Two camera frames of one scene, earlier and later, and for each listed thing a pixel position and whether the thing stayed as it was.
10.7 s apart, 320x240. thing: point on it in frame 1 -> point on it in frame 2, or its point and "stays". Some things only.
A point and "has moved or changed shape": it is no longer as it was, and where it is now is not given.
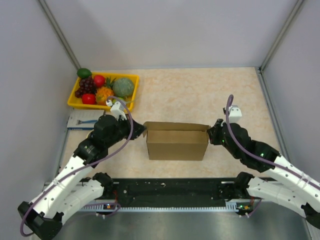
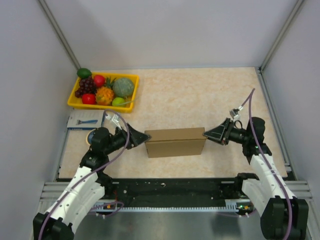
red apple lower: [88, 98] stays
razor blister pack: [83, 120] stays
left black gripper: [138, 129] -> [136, 138]
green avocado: [84, 73] stays
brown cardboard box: [172, 141] has moved or changed shape
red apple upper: [99, 80] stays
